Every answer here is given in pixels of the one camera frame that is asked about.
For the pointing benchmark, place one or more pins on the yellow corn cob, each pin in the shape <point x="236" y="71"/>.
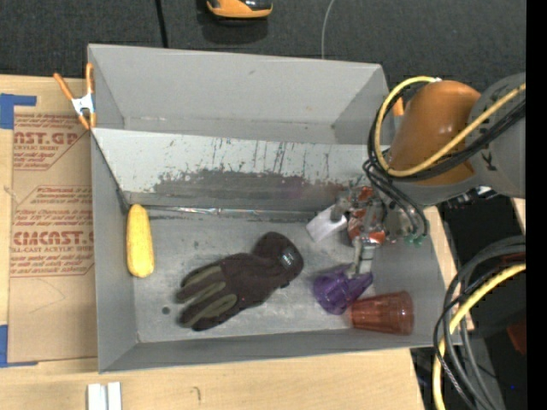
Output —
<point x="139" y="241"/>

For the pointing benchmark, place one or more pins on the grey metal bin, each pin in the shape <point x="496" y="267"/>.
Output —
<point x="256" y="177"/>

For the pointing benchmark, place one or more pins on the brown cardboard board, red print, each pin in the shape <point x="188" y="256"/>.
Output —
<point x="47" y="212"/>

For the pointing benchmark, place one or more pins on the dark brown glove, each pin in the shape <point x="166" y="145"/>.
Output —
<point x="252" y="276"/>

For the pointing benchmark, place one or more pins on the clear purple plastic cup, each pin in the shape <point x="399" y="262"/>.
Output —
<point x="335" y="293"/>

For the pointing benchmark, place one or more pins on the red and white crushed can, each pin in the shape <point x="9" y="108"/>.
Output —
<point x="357" y="228"/>

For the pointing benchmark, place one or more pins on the white plastic piece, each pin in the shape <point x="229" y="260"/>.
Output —
<point x="322" y="228"/>

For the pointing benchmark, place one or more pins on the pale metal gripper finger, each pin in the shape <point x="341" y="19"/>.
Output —
<point x="367" y="261"/>
<point x="357" y="259"/>

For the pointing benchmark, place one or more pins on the clear orange-red plastic cup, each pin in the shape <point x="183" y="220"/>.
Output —
<point x="384" y="314"/>

